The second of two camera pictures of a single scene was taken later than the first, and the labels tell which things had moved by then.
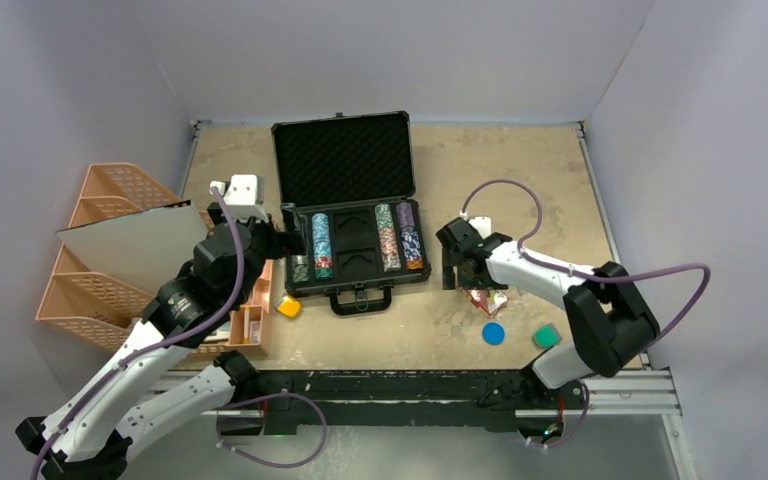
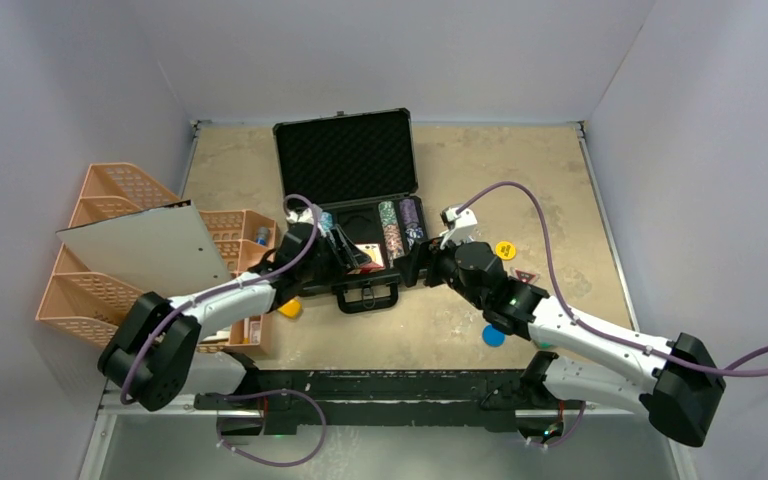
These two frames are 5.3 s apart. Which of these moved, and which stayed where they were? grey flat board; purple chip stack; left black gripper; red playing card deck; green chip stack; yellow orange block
Moved: red playing card deck; left black gripper
Stayed: grey flat board; green chip stack; purple chip stack; yellow orange block
